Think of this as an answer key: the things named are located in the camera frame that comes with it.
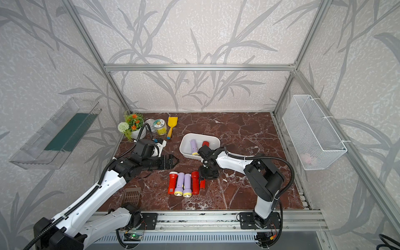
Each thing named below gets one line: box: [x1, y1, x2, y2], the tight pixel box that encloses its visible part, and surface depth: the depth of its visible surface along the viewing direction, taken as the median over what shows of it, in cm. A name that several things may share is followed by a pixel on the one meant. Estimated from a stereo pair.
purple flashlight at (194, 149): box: [189, 139, 199, 156], surface depth 98 cm
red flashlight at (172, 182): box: [167, 170, 179, 195], surface depth 86 cm
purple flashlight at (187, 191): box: [182, 172, 193, 198], surface depth 84 cm
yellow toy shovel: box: [166, 116, 179, 140], surface depth 116 cm
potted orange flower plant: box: [117, 110, 147, 142], surface depth 96 cm
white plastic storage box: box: [179, 132, 221, 161], surface depth 101 cm
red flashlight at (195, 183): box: [191, 170, 200, 196], surface depth 84 cm
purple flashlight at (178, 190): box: [173, 171, 185, 197], surface depth 84 cm
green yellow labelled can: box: [153, 118, 168, 136], surface depth 107 cm
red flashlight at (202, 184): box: [199, 178, 206, 190], surface depth 84 cm
